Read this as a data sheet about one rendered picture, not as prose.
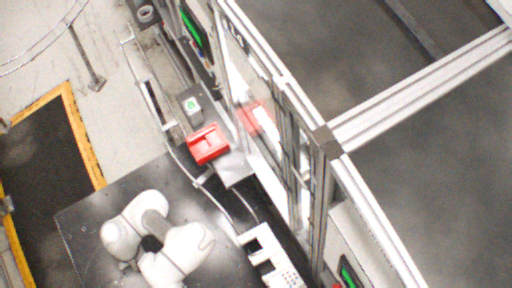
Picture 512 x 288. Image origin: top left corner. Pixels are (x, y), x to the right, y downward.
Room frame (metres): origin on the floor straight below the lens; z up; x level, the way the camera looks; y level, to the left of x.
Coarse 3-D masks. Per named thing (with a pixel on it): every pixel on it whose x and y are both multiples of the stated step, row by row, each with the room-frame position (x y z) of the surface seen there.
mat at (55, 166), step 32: (64, 96) 2.35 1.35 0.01; (32, 128) 2.15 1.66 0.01; (64, 128) 2.07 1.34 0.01; (0, 160) 1.94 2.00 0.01; (32, 160) 1.87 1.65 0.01; (64, 160) 1.81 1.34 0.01; (96, 160) 1.76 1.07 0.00; (0, 192) 1.66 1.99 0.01; (32, 192) 1.61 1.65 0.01; (64, 192) 1.56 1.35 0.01; (32, 224) 1.36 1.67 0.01; (32, 256) 1.11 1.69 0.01; (64, 256) 1.09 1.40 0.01
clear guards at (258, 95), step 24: (216, 0) 1.10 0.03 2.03; (216, 24) 1.13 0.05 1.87; (240, 48) 0.97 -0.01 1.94; (240, 72) 1.00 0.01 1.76; (264, 72) 0.83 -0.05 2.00; (240, 96) 1.05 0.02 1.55; (264, 96) 0.86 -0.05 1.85; (240, 120) 1.10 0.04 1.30; (264, 120) 0.88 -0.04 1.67; (288, 120) 0.73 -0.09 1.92; (264, 144) 0.91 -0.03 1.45; (288, 144) 0.74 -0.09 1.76; (288, 168) 0.75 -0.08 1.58
